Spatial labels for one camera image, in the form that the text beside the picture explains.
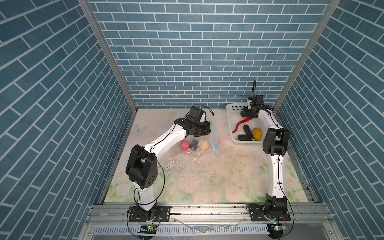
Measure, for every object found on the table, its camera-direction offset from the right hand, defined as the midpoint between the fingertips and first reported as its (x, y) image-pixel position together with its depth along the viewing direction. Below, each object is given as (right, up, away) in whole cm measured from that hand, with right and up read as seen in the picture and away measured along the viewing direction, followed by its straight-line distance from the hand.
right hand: (244, 110), depth 111 cm
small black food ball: (-37, -23, -20) cm, 48 cm away
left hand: (-26, -13, -26) cm, 39 cm away
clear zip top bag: (-46, -31, -17) cm, 58 cm away
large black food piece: (-4, -19, -12) cm, 23 cm away
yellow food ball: (+5, -16, -12) cm, 21 cm away
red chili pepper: (0, -7, +1) cm, 7 cm away
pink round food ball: (-43, -23, -18) cm, 52 cm away
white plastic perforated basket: (-6, 0, +4) cm, 7 cm away
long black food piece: (0, -15, -7) cm, 16 cm away
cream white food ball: (-31, -23, -18) cm, 43 cm away
